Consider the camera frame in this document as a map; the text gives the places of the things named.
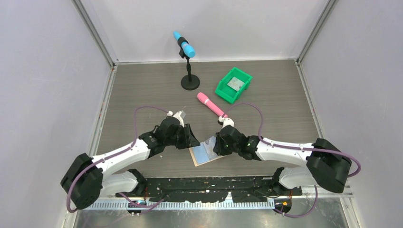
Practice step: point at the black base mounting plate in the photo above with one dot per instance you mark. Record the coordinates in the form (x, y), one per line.
(212, 189)

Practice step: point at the blue toy microphone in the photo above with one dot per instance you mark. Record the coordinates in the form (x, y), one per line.
(186, 50)

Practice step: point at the green plastic bin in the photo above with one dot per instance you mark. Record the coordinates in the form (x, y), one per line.
(227, 93)

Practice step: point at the beige card holder wallet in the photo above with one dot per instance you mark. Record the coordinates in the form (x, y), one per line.
(199, 155)

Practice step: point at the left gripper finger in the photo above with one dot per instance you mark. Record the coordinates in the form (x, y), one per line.
(190, 139)
(181, 141)

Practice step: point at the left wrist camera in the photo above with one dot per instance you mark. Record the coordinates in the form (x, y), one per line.
(180, 115)

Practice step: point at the black microphone stand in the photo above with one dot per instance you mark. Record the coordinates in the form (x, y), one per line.
(189, 81)

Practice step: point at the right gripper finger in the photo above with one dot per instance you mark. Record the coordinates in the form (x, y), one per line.
(219, 145)
(229, 148)

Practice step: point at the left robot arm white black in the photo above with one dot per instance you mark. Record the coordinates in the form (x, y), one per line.
(89, 178)

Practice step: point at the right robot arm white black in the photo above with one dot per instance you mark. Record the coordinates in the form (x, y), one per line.
(314, 163)

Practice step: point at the white VIP card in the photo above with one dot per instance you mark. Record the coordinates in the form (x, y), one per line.
(236, 84)

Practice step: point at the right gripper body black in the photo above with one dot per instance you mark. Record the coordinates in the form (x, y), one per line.
(238, 150)

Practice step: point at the aluminium front rail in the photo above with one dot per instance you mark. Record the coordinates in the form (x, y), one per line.
(109, 204)

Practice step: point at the pink toy microphone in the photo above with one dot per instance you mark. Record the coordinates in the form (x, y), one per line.
(204, 99)

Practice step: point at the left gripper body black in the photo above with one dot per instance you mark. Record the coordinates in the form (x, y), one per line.
(172, 140)

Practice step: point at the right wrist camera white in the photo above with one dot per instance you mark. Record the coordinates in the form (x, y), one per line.
(225, 121)

